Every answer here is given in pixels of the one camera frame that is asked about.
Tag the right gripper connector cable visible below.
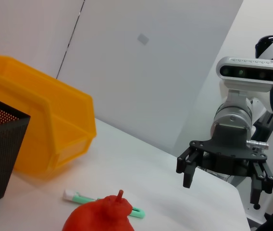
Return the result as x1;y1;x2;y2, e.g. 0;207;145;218
246;140;270;150

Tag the yellow plastic storage bin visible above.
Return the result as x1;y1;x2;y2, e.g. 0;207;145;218
0;54;97;180

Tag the mint green utility knife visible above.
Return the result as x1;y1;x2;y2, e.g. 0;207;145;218
62;189;145;219

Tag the black mesh pen holder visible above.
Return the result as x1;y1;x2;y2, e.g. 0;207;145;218
0;93;31;210

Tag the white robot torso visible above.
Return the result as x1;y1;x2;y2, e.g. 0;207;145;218
219;57;273;224

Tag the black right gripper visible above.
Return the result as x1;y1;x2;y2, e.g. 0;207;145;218
176;122;273;205

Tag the red-orange toy orange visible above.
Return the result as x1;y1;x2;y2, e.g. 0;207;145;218
62;189;135;231

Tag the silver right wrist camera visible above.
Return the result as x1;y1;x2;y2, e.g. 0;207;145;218
217;56;273;93

